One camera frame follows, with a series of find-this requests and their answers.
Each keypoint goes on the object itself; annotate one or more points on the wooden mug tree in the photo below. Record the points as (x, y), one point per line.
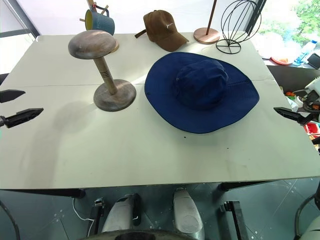
(116, 48)

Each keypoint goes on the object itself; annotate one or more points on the wooden mushroom hat stand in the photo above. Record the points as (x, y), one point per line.
(92, 45)

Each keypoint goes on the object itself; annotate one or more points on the silver right robot leg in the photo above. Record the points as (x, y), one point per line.
(187, 215)

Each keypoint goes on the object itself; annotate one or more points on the copper base pole stand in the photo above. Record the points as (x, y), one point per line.
(206, 37)

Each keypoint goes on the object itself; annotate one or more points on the red plate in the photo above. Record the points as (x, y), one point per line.
(281, 60)

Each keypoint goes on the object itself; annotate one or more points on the clear plastic bottle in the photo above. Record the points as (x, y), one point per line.
(310, 47)

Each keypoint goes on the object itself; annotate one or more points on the black table frame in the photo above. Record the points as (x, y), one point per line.
(75, 193)

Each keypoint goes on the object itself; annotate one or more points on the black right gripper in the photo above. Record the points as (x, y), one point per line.
(311, 106)

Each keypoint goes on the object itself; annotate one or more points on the silver left robot leg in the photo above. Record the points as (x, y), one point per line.
(120, 215)

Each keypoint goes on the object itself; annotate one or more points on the red box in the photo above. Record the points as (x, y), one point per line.
(311, 128)

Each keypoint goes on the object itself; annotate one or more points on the silver robot leg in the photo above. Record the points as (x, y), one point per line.
(120, 215)
(187, 215)

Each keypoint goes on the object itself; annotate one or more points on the navy blue wide-brim hat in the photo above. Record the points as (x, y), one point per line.
(200, 85)

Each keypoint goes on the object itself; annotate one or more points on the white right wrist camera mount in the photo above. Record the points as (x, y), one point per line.
(313, 86)

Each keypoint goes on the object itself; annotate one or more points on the brown baseball cap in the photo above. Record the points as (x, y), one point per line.
(162, 27)

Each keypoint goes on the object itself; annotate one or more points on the blue mug yellow inside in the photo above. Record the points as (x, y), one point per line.
(102, 23)

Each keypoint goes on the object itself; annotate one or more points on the dark grey side counter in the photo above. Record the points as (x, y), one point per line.
(287, 75)

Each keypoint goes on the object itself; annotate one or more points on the black chair frame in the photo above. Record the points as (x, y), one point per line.
(297, 220)

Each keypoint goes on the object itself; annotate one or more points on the light blue plastic object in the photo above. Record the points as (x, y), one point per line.
(301, 60)

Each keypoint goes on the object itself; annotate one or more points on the black table leg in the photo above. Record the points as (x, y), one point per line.
(237, 217)
(98, 217)

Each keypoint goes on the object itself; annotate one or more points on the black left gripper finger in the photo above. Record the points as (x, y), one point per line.
(23, 115)
(11, 95)

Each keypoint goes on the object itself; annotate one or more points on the black tablet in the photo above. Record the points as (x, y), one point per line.
(314, 61)

